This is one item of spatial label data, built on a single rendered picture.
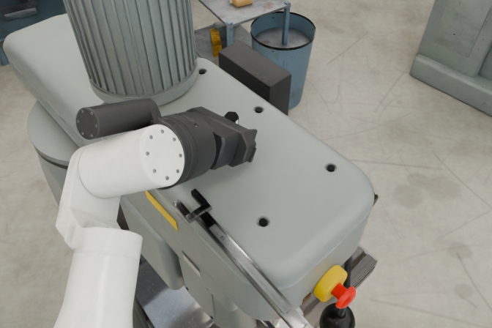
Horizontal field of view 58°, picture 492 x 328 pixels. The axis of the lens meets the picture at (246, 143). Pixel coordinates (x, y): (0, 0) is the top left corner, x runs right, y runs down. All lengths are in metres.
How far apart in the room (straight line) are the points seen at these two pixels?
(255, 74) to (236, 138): 0.52
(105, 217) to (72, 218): 0.05
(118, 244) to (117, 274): 0.03
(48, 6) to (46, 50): 3.49
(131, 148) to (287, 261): 0.26
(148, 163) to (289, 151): 0.32
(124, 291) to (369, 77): 3.66
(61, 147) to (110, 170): 0.78
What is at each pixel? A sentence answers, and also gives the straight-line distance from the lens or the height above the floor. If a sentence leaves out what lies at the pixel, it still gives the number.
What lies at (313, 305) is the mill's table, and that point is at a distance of 1.65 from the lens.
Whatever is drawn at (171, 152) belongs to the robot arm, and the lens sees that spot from 0.47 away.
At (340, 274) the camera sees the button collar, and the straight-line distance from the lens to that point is 0.72.
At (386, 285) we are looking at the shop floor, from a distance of 2.79.
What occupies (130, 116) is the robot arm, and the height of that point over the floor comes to 2.08.
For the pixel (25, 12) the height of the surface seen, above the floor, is 0.28.
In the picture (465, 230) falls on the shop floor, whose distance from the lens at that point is 3.15.
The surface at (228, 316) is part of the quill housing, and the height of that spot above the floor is 1.47.
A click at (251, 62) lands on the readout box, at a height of 1.72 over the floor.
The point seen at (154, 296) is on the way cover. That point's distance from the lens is 1.61.
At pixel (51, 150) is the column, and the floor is 1.56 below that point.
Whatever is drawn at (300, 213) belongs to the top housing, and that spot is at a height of 1.89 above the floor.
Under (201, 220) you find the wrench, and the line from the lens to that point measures 0.62.
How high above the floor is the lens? 2.42
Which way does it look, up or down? 47 degrees down
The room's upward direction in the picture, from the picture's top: straight up
